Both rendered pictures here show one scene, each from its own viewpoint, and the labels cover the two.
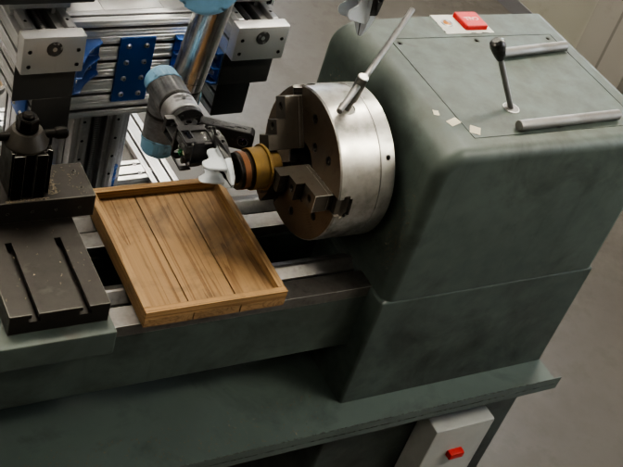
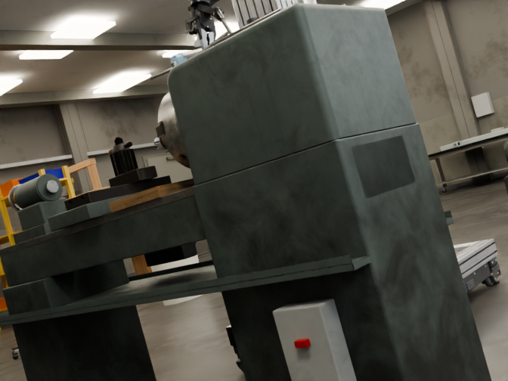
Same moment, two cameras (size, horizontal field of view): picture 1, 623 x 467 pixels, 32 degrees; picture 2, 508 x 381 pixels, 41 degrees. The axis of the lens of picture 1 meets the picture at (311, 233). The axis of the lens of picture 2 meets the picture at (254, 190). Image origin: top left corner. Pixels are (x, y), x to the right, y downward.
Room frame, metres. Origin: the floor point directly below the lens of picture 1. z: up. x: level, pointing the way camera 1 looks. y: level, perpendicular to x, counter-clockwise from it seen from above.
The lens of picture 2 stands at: (1.56, -2.39, 0.77)
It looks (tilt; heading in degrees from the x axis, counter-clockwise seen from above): 1 degrees up; 81
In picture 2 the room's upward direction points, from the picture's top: 16 degrees counter-clockwise
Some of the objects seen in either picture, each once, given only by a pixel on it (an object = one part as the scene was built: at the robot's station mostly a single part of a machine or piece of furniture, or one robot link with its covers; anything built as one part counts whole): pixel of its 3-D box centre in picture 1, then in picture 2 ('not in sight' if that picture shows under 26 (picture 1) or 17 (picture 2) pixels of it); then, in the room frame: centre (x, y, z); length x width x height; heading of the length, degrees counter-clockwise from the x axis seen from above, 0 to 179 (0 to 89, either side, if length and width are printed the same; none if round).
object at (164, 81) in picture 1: (168, 93); not in sight; (1.88, 0.38, 1.07); 0.11 x 0.08 x 0.09; 39
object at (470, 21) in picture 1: (469, 21); not in sight; (2.27, -0.18, 1.26); 0.06 x 0.06 x 0.02; 39
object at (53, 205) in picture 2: not in sight; (41, 207); (1.07, 0.96, 1.01); 0.30 x 0.20 x 0.29; 129
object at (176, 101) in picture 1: (182, 112); not in sight; (1.82, 0.33, 1.08); 0.08 x 0.05 x 0.08; 129
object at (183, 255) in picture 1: (184, 246); (169, 191); (1.65, 0.24, 0.89); 0.36 x 0.30 x 0.04; 39
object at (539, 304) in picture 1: (385, 338); (339, 283); (2.08, -0.27, 0.43); 0.60 x 0.48 x 0.86; 129
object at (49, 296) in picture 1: (26, 236); (119, 193); (1.46, 0.50, 0.95); 0.43 x 0.18 x 0.04; 39
